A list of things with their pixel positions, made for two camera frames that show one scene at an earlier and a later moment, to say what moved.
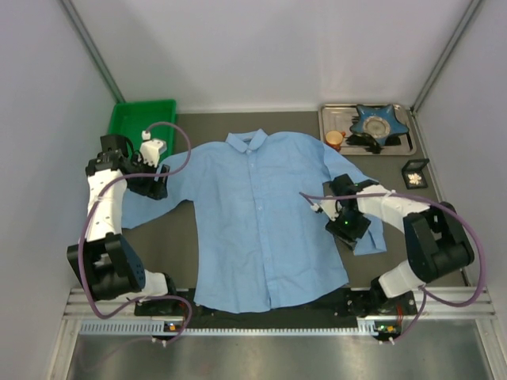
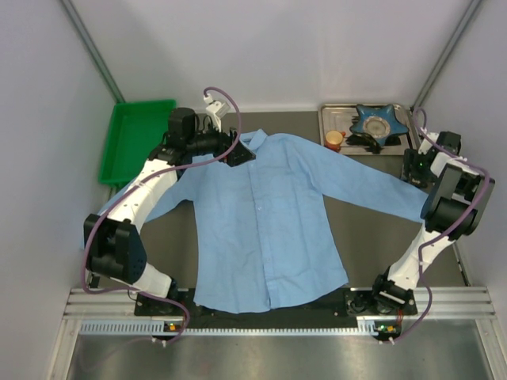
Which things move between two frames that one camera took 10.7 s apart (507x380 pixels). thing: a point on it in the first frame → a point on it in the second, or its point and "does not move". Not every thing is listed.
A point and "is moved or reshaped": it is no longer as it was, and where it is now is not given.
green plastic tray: x=131 y=119 does not move
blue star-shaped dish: x=379 y=122 does not move
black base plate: x=356 y=304 does not move
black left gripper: x=154 y=187 → x=230 y=143
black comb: x=366 y=140 does not move
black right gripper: x=342 y=235 → x=410 y=170
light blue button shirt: x=261 y=240 is moved or reshaped
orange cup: x=334 y=138 does not move
